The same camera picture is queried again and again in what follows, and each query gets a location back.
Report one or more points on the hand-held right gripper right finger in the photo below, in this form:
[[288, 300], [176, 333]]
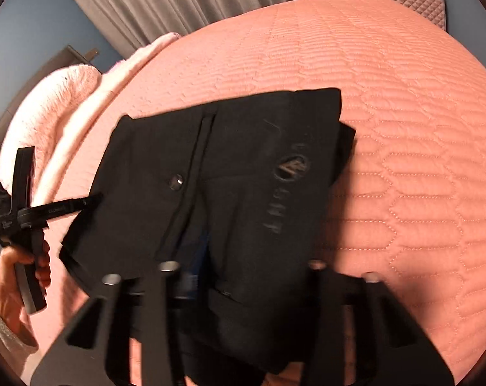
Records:
[[331, 293]]

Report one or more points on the orange quilted bedspread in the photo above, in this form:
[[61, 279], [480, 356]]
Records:
[[387, 88]]

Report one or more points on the person's left hand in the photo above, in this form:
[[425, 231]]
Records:
[[7, 285]]

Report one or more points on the pink plaid blanket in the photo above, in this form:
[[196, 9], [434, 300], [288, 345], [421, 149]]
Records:
[[138, 60]]

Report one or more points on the person's left forearm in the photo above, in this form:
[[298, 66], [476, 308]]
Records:
[[3, 337]]

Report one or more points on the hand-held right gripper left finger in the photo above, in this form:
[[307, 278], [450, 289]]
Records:
[[162, 289]]

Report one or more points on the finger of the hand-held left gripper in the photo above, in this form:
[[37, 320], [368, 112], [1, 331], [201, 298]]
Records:
[[70, 206]]

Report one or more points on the black pants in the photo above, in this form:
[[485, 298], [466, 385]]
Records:
[[247, 148]]

